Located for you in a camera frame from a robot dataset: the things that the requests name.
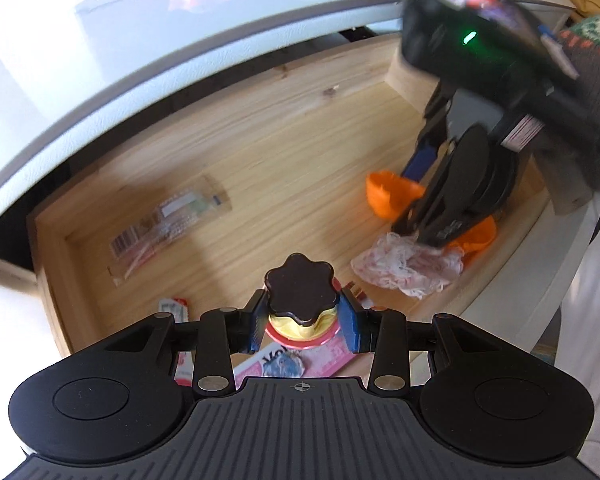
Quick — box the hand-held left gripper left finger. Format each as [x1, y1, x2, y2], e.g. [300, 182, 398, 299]
[102, 290, 272, 394]

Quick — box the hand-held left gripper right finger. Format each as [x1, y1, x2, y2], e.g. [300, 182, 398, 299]
[336, 291, 504, 392]

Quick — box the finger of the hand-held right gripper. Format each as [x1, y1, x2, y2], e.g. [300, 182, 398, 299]
[404, 80, 459, 182]
[393, 199, 462, 250]

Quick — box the gold toy with brown lid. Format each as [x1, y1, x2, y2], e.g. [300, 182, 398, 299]
[263, 253, 342, 349]

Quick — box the wooden drawer with white front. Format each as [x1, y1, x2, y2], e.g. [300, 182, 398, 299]
[26, 32, 600, 366]

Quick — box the red white sachet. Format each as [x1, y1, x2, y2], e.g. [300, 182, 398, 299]
[159, 296, 196, 387]
[347, 281, 372, 307]

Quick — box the crumpled white pink wrapper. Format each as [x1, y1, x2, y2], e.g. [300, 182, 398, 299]
[351, 232, 463, 299]

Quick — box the pink printed packet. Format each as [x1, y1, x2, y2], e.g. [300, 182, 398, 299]
[232, 332, 366, 391]

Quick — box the clear plastic packet with barcode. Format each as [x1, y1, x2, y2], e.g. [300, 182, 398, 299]
[107, 175, 233, 286]

